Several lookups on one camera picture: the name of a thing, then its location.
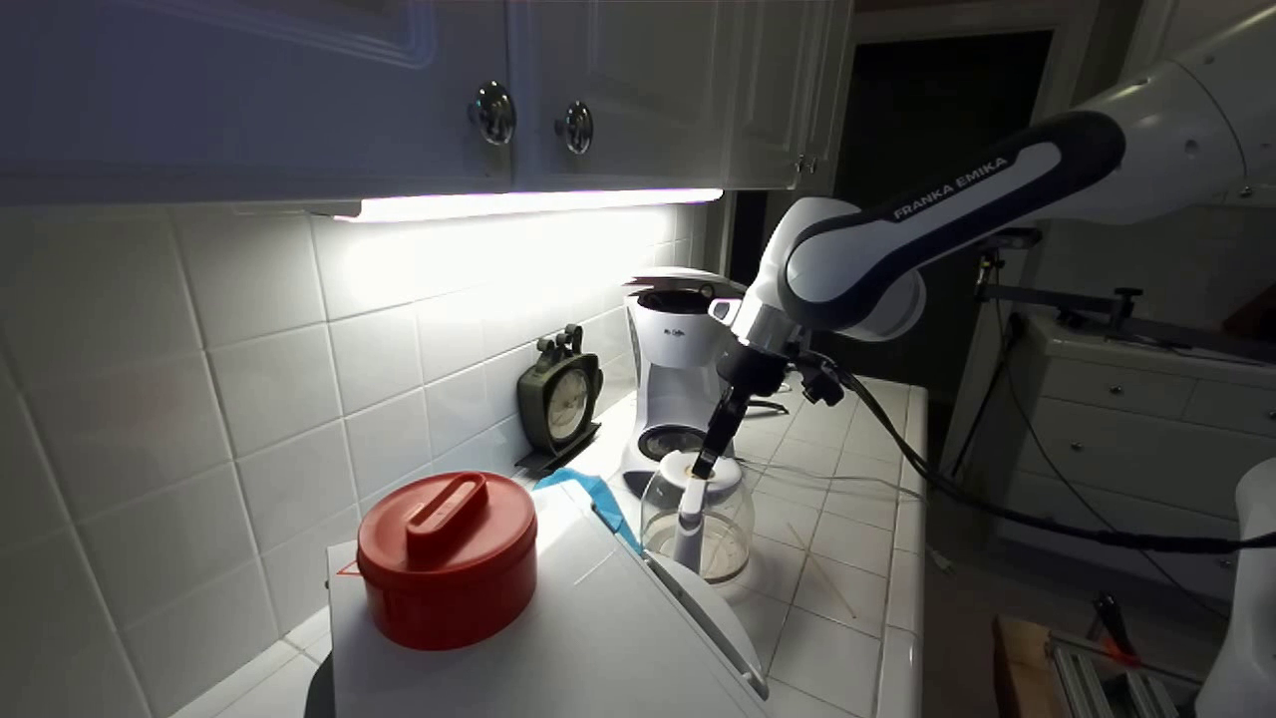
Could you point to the wooden cart with rails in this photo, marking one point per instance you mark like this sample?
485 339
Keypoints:
1063 672

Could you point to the narrow white cabinet door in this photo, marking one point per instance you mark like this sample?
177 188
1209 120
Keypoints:
789 87

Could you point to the white drawer cabinet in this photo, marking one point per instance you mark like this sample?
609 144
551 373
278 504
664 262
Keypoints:
1140 413

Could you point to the round metal cabinet knob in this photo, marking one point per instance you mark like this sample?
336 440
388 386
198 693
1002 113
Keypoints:
492 113
574 125

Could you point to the dark retro kitchen scale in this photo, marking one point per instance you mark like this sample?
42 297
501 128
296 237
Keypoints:
561 401

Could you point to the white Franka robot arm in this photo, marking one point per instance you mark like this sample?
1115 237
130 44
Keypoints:
1197 132

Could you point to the white drip coffee maker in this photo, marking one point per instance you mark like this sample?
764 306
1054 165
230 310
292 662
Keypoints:
672 359

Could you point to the black tripod stand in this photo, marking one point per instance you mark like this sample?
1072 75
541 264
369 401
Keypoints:
1063 292

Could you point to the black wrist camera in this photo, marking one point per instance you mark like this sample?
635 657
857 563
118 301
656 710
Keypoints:
824 386

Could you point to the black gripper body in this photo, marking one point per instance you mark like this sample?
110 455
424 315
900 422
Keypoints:
755 373

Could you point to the red lidded container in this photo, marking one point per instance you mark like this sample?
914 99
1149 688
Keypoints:
444 561

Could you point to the white toaster oven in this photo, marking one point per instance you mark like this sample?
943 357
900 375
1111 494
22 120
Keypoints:
582 640

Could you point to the white upper cabinet door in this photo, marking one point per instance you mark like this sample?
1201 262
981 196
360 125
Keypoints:
640 87
240 92

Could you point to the under-cabinet strip light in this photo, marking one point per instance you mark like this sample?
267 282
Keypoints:
531 206

